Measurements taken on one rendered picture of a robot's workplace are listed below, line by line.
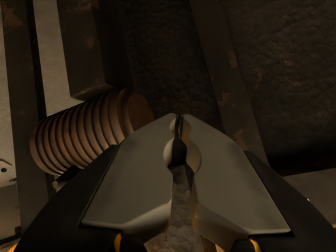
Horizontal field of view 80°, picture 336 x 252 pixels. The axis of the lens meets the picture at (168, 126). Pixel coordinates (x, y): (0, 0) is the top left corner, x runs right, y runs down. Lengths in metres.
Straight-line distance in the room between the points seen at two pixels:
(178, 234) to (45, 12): 0.76
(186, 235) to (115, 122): 0.27
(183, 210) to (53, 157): 0.27
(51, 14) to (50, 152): 0.55
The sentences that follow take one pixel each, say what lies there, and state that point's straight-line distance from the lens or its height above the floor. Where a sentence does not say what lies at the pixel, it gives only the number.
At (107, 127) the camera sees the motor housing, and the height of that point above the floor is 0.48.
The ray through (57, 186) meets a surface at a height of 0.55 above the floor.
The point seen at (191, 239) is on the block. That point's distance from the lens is 0.47.
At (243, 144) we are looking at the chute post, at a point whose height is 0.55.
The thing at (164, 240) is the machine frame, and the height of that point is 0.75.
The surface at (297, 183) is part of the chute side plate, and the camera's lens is 0.42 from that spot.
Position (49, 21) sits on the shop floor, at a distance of 0.88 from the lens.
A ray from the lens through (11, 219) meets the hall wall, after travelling 12.89.
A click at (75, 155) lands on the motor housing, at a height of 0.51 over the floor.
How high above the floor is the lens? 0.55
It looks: 10 degrees down
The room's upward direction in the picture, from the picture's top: 167 degrees clockwise
